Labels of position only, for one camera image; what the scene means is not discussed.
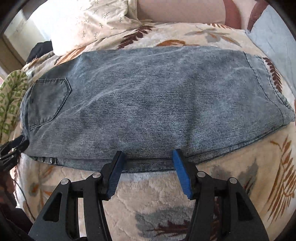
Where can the black cloth item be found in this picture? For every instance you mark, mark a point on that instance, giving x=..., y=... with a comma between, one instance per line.
x=39, y=50

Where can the grey-blue denim pants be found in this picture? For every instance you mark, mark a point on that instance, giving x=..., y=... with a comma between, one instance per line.
x=148, y=102

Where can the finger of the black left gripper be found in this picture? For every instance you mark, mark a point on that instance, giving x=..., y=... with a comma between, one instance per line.
x=10, y=152

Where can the cream patterned pillow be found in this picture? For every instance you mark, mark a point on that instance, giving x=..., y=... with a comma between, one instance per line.
x=70, y=25

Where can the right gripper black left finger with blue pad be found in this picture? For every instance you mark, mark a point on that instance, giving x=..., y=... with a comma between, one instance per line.
x=58, y=220

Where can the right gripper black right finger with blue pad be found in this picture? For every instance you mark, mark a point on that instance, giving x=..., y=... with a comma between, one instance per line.
x=222, y=210

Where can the cream leaf-print fleece blanket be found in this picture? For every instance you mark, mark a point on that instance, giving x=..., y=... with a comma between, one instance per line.
x=152, y=206

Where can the brown wooden window frame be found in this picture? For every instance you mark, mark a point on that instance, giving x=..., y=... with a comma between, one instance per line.
x=10, y=58

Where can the light blue bed sheet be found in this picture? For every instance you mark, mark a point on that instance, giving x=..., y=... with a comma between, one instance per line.
x=272, y=36

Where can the green white patterned cloth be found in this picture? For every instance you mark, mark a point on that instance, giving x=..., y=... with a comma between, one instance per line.
x=13, y=89

